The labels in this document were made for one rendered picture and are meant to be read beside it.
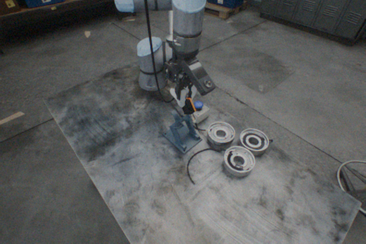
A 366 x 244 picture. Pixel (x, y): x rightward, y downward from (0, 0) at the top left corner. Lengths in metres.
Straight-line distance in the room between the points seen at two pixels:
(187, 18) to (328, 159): 1.79
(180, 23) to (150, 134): 0.50
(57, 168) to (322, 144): 2.18
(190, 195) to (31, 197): 1.39
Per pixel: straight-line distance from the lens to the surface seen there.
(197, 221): 0.71
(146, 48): 0.98
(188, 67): 0.57
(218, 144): 0.82
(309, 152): 2.08
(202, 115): 0.90
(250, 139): 0.88
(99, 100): 1.09
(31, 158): 2.14
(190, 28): 0.53
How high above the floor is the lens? 1.47
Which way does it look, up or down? 43 degrees down
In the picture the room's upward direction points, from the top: straight up
